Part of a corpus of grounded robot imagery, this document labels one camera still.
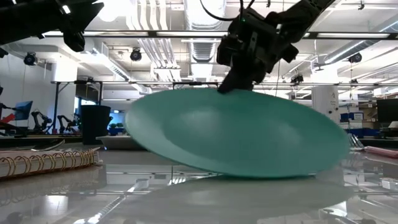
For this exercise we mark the silver ceiling duct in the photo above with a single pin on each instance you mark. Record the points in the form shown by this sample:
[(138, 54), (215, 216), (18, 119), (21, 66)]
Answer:
[(202, 49)]

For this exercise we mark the black cup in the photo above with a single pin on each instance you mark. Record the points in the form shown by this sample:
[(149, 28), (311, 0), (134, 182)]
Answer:
[(94, 124)]

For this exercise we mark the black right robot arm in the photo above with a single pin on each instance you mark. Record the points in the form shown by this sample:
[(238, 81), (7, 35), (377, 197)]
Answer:
[(298, 18)]

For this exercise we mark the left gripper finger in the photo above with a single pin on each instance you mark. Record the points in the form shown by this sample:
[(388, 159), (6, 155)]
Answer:
[(91, 12)]

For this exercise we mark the black background robot arm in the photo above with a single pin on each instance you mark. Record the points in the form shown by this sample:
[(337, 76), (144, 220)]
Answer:
[(40, 119), (66, 123)]

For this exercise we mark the blue background screen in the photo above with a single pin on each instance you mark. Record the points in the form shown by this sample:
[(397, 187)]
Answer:
[(24, 109)]

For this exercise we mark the white cylindrical column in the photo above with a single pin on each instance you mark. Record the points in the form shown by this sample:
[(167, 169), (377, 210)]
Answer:
[(326, 104)]

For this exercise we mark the black ceiling spotlight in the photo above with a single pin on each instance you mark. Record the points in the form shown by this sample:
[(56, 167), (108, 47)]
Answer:
[(297, 78), (355, 57), (136, 54), (30, 58)]

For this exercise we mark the black background monitor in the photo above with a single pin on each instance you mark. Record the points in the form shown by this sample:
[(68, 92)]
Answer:
[(388, 110)]

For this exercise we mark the black background stand frame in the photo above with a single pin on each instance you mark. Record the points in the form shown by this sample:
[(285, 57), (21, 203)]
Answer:
[(56, 105)]

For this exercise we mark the grey plastic tray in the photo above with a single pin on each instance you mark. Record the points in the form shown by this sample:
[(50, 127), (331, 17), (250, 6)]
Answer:
[(118, 142)]

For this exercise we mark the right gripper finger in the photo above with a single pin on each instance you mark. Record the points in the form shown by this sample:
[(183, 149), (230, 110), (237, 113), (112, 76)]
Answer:
[(252, 77), (231, 81)]

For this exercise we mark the orange spiral notebook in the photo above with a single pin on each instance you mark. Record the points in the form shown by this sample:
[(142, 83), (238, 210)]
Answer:
[(46, 165)]

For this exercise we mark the green round plate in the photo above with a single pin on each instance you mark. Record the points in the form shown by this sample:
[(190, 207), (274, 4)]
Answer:
[(236, 133)]

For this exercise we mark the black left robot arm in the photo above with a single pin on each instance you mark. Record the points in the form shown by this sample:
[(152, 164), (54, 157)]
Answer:
[(28, 21)]

